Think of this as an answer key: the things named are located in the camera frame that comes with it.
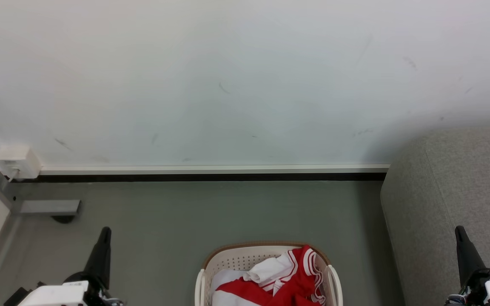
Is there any pale blue cloth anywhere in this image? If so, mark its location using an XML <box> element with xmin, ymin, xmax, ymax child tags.
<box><xmin>210</xmin><ymin>268</ymin><xmax>246</xmax><ymax>298</ymax></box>

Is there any grey fabric sofa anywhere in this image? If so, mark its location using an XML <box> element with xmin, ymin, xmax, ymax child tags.
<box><xmin>380</xmin><ymin>126</ymin><xmax>490</xmax><ymax>306</ymax></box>

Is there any cream perforated laundry basket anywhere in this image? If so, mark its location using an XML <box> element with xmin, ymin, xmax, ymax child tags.
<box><xmin>194</xmin><ymin>241</ymin><xmax>343</xmax><ymax>306</ymax></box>

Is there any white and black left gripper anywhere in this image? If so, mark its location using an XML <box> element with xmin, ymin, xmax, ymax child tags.
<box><xmin>17</xmin><ymin>227</ymin><xmax>123</xmax><ymax>306</ymax></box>

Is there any white and black baseboard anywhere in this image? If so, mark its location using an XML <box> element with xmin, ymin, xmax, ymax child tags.
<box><xmin>15</xmin><ymin>164</ymin><xmax>390</xmax><ymax>183</ymax></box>

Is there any red and white jersey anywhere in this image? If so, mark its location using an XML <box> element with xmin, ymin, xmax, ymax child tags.
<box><xmin>214</xmin><ymin>244</ymin><xmax>327</xmax><ymax>306</ymax></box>

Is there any white wall socket box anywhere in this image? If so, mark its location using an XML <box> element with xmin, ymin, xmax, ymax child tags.
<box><xmin>0</xmin><ymin>145</ymin><xmax>42</xmax><ymax>180</ymax></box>

